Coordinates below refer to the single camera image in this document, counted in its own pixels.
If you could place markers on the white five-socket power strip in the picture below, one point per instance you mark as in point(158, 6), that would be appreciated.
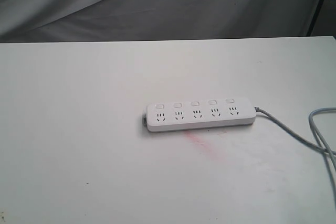
point(199, 114)

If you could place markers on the grey backdrop cloth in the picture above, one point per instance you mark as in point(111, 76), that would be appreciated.
point(133, 20)

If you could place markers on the black tripod stand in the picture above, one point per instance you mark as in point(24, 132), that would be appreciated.
point(314, 18)

